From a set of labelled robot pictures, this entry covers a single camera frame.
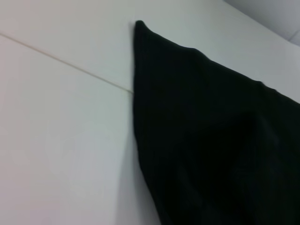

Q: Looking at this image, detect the black shirt with FREE print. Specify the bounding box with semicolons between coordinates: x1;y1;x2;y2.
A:
132;20;300;225

